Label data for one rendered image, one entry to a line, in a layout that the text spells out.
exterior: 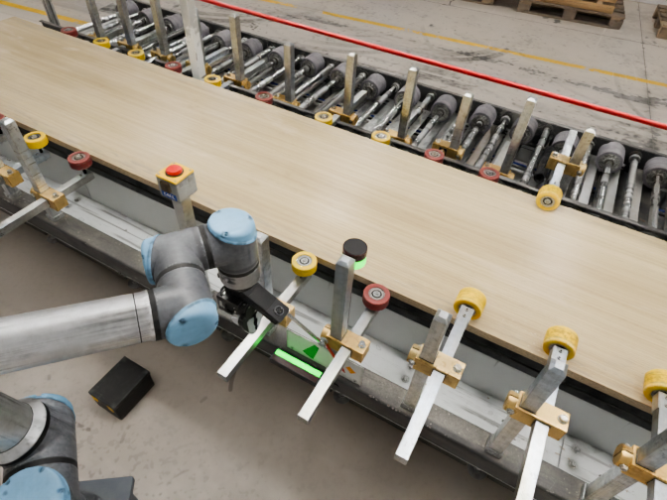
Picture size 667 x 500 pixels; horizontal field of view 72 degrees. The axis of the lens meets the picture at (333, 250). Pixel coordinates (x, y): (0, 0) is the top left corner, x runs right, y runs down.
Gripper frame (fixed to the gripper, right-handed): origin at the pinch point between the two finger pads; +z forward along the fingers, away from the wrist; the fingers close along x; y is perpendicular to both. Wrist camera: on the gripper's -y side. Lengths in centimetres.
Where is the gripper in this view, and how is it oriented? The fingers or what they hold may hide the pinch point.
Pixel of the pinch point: (255, 330)
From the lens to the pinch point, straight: 118.8
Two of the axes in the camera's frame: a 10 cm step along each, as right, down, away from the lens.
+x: -4.7, 6.3, -6.2
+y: -8.8, -3.7, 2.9
